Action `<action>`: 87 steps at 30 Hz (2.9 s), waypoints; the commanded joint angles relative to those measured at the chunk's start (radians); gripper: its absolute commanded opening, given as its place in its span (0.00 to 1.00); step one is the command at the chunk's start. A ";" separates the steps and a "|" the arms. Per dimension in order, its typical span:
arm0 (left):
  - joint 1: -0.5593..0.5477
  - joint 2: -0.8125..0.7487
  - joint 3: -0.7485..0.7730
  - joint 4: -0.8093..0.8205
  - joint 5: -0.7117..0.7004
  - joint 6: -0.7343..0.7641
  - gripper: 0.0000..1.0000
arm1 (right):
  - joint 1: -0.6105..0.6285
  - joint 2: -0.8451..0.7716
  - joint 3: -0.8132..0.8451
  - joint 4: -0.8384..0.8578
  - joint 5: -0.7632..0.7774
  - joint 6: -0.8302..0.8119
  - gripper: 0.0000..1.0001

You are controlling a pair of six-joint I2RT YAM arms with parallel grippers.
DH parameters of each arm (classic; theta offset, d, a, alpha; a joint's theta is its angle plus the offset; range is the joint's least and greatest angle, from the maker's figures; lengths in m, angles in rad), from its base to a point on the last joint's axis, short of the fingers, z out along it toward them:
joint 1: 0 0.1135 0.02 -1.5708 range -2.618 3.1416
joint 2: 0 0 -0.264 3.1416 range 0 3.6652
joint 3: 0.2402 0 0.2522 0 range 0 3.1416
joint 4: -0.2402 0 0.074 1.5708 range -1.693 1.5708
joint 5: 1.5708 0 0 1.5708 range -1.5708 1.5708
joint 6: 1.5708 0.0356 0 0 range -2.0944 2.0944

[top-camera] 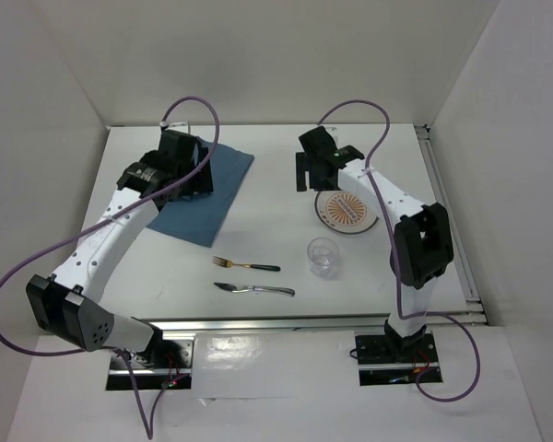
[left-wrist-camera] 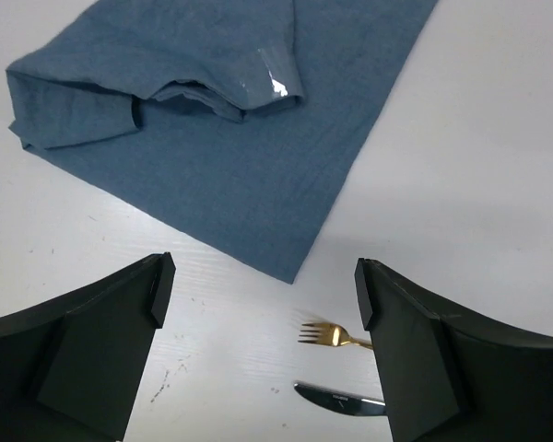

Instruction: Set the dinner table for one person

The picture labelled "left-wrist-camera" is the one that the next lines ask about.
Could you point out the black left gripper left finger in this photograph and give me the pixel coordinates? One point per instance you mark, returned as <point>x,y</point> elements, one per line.
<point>70,367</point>

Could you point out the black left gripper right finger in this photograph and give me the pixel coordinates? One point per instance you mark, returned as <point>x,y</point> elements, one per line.
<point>449,373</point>

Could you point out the silver table knife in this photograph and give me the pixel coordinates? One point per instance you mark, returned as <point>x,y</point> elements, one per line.
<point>340,402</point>

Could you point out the gold fork dark handle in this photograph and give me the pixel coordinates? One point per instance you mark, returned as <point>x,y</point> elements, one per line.
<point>329,334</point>

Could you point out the blue cloth placemat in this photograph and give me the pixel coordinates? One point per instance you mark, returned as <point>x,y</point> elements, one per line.
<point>235,122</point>

